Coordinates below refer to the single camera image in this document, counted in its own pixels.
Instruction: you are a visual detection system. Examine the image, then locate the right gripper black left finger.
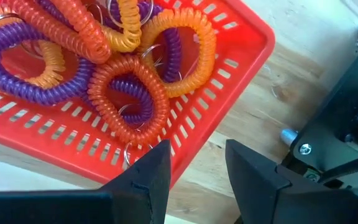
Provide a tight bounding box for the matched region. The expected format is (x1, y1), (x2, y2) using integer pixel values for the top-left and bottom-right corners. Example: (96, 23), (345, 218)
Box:
(99, 139), (172, 224)

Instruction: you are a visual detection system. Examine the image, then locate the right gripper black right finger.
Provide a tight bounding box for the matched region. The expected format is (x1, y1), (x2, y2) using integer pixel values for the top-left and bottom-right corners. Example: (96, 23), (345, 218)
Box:
(225, 139), (356, 224)

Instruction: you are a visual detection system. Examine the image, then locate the red plastic basket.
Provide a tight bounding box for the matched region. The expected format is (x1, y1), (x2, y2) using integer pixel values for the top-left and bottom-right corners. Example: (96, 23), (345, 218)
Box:
(0, 0), (276, 189)

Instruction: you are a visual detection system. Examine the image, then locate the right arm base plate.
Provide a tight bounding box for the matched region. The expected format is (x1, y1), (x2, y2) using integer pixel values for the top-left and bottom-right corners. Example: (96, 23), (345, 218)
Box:
(280, 29), (358, 190)

